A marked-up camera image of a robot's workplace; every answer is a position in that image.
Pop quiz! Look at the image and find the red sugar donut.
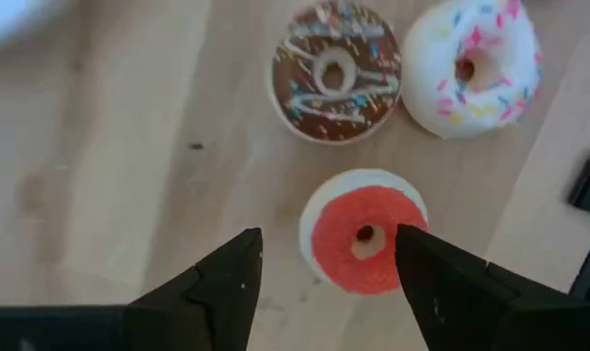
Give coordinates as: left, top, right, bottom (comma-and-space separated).
297, 168, 430, 297

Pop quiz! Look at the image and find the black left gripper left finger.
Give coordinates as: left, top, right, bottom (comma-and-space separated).
123, 226, 264, 351

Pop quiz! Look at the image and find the small chocolate drizzled donut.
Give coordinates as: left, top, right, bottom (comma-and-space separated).
267, 0, 404, 147

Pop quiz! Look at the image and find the white sprinkled donut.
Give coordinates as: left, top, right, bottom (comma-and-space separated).
400, 0, 544, 140

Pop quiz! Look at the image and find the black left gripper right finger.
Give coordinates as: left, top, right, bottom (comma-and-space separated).
394, 223, 574, 351

